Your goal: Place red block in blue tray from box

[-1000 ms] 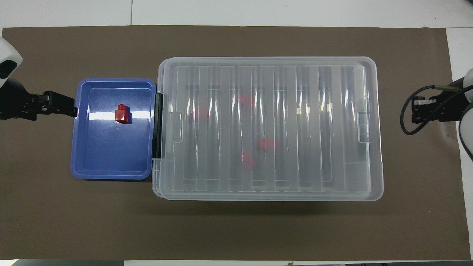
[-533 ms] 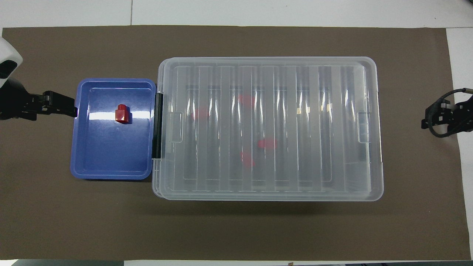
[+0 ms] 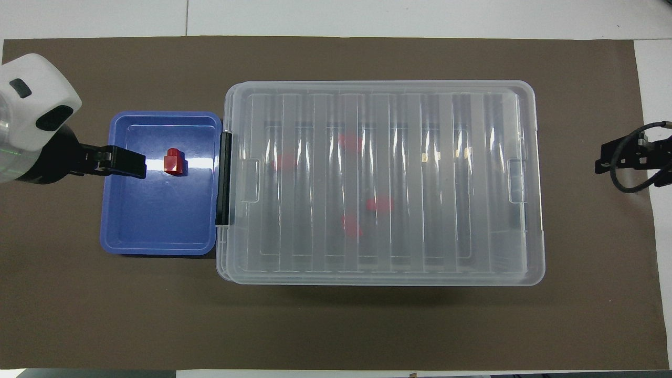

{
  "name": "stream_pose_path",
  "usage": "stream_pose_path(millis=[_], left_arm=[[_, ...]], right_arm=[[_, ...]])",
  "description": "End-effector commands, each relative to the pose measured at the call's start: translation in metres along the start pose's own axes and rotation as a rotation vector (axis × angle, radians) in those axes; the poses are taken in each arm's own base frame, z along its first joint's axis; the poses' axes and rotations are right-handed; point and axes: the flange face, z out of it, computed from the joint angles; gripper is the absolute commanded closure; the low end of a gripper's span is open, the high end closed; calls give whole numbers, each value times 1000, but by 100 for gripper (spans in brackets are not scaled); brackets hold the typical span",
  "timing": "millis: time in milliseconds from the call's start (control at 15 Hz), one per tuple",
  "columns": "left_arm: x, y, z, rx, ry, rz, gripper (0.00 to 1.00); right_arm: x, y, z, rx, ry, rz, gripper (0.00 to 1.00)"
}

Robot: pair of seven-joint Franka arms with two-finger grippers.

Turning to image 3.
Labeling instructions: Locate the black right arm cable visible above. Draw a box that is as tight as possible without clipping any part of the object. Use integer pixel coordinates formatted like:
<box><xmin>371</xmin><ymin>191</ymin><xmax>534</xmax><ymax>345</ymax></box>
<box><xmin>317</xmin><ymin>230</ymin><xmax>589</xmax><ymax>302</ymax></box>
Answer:
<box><xmin>609</xmin><ymin>122</ymin><xmax>672</xmax><ymax>194</ymax></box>

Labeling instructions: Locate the black box latch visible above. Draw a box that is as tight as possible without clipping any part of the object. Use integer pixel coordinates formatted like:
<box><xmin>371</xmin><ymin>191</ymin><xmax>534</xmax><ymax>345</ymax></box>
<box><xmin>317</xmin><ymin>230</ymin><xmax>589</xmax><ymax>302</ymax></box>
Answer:
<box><xmin>216</xmin><ymin>131</ymin><xmax>233</xmax><ymax>226</ymax></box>

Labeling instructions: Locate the red block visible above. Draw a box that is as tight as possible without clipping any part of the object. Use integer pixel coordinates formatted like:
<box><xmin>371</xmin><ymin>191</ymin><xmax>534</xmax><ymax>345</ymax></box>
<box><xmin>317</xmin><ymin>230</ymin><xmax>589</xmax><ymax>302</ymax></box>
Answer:
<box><xmin>163</xmin><ymin>148</ymin><xmax>188</xmax><ymax>176</ymax></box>

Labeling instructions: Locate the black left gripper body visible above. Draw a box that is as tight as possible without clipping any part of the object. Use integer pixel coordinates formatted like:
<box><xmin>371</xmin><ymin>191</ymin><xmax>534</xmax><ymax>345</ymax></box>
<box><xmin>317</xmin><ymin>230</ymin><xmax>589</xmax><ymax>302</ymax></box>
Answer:
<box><xmin>18</xmin><ymin>125</ymin><xmax>100</xmax><ymax>184</ymax></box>

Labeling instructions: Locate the blue plastic tray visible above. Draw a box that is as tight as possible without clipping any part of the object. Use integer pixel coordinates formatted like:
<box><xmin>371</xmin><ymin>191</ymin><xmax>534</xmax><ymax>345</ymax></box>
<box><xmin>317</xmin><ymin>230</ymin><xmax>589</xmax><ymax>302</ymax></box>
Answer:
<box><xmin>100</xmin><ymin>111</ymin><xmax>223</xmax><ymax>256</ymax></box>

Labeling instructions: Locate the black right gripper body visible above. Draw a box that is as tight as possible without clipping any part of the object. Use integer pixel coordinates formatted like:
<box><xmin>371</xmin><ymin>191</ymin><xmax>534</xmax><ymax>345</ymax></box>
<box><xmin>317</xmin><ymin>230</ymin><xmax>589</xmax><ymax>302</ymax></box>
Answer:
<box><xmin>638</xmin><ymin>134</ymin><xmax>672</xmax><ymax>185</ymax></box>

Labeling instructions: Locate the clear ribbed box lid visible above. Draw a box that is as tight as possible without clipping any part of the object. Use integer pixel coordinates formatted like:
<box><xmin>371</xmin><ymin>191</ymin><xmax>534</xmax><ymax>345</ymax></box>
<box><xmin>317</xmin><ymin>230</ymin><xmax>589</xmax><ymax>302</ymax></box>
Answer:
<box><xmin>223</xmin><ymin>80</ymin><xmax>545</xmax><ymax>287</ymax></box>

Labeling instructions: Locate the brown table mat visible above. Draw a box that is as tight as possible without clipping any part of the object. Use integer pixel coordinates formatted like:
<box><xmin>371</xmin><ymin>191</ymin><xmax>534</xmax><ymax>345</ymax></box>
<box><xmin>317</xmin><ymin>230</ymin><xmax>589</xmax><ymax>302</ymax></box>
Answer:
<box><xmin>0</xmin><ymin>36</ymin><xmax>670</xmax><ymax>371</ymax></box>

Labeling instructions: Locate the clear plastic storage box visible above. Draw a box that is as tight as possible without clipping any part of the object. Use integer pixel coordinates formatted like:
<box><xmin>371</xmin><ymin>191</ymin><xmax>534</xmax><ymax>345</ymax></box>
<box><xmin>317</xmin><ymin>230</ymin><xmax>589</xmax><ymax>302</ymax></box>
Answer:
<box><xmin>215</xmin><ymin>80</ymin><xmax>545</xmax><ymax>287</ymax></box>

